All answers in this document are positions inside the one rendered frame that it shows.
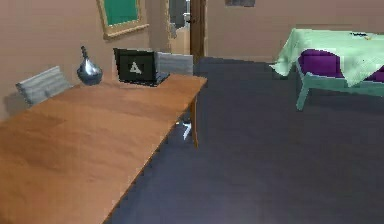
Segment grey slatted chair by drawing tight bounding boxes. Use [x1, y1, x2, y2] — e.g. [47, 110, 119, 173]
[15, 65, 73, 108]
[156, 51, 195, 77]

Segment black laptop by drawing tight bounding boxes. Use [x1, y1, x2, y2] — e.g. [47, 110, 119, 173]
[113, 47, 171, 88]

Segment brown wooden room door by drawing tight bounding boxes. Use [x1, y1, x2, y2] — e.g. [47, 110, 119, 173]
[189, 0, 207, 64]

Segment dark blue glass vase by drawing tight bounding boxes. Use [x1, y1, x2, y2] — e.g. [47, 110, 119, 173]
[76, 45, 104, 86]

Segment brown wooden table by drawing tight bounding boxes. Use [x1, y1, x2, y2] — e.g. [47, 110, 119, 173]
[0, 73, 208, 224]

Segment dark grey framed picture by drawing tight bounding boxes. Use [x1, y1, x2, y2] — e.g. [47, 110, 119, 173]
[224, 0, 256, 8]

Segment green framed picture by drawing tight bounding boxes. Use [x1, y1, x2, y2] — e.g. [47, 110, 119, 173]
[95, 0, 150, 40]

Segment pale green bed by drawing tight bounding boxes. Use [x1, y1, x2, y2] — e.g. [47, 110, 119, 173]
[294, 49, 384, 112]

